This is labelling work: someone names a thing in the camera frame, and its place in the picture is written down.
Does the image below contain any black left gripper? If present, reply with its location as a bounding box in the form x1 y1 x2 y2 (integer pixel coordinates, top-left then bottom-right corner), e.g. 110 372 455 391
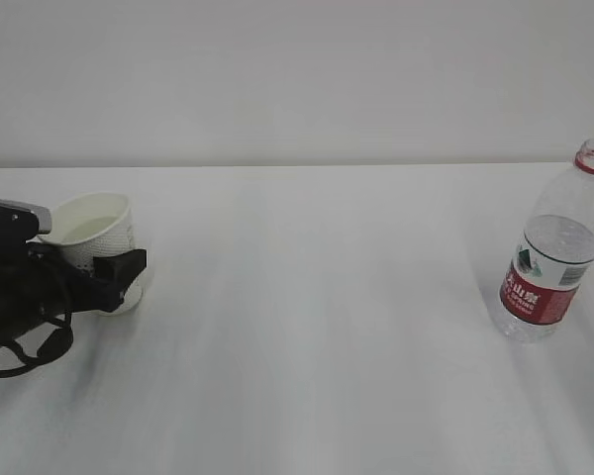
0 242 148 341

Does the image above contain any white paper cup green logo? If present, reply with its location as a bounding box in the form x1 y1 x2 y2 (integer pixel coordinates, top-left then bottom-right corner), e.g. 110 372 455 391
37 192 144 317

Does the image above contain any clear water bottle red label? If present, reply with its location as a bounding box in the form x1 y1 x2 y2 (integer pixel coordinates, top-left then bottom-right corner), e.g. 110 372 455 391
493 139 594 342

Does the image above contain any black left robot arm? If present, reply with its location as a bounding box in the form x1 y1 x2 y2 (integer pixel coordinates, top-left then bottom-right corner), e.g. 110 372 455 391
0 242 148 346

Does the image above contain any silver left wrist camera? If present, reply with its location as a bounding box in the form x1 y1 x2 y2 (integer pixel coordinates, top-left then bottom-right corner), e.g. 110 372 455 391
0 199 52 246

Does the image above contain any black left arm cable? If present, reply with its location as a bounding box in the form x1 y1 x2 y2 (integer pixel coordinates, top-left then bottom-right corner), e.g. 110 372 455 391
0 256 75 380

